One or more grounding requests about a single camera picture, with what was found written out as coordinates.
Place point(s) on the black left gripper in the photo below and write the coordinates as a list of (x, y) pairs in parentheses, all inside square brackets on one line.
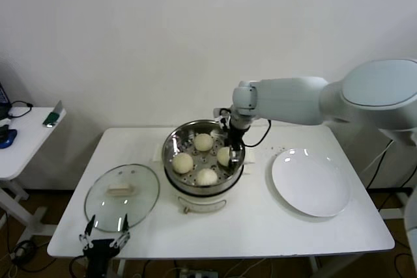
[(99, 252)]

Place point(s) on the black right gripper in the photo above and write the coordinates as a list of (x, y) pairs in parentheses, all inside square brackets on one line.
[(236, 136)]

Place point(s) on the white steamed baozi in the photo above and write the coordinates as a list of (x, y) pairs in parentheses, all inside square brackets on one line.
[(203, 142), (224, 157), (206, 177), (182, 163)]

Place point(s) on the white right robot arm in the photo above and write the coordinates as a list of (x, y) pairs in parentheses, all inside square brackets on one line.
[(293, 99)]

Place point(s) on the steel steamer basket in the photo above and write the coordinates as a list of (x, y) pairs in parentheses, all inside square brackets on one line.
[(176, 141)]

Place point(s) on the white round plate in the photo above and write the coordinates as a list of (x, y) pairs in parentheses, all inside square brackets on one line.
[(309, 183)]

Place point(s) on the white power strip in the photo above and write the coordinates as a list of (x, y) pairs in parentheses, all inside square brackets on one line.
[(198, 274)]

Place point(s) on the white side table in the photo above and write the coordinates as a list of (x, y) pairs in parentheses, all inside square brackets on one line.
[(29, 141)]

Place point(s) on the blue handheld device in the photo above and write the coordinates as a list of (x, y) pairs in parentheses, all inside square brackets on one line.
[(8, 138)]

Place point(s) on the open laptop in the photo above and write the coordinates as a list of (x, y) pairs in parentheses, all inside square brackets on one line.
[(2, 99)]

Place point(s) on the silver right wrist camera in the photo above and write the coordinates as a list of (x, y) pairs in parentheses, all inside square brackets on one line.
[(221, 112)]

